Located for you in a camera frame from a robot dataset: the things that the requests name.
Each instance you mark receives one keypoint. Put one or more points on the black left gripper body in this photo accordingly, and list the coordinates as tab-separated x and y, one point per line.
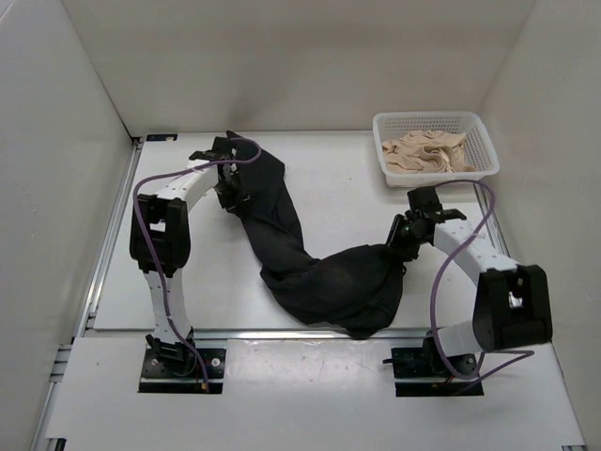
231	192

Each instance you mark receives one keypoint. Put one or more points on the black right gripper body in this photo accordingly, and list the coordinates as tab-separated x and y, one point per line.
403	235

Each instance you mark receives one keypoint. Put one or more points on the black trousers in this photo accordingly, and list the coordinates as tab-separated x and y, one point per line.
358	289

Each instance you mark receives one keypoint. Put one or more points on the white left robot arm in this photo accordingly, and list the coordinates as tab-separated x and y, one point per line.
161	242

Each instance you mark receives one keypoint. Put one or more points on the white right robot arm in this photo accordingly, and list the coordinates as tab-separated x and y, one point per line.
512	306

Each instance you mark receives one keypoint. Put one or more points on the beige trousers in basket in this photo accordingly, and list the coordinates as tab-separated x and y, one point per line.
427	152

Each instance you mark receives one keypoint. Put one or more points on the white plastic basket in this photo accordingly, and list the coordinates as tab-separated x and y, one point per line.
478	147

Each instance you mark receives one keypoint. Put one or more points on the blue label sticker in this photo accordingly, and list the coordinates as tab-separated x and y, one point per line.
161	137

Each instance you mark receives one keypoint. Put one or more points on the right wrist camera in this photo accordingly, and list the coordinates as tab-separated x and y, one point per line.
423	200

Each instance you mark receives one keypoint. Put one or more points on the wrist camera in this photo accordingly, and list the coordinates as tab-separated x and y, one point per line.
211	149
423	200

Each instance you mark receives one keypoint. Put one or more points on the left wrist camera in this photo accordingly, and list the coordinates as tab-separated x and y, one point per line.
211	149

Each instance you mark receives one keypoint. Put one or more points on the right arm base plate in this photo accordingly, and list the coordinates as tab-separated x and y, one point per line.
416	375

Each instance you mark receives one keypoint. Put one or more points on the aluminium front rail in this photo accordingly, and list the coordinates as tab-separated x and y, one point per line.
266	334

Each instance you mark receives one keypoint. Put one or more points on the aluminium left side rail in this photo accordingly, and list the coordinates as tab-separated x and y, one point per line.
90	303

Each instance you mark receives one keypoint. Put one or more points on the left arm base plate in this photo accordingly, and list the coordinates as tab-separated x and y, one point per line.
174	369

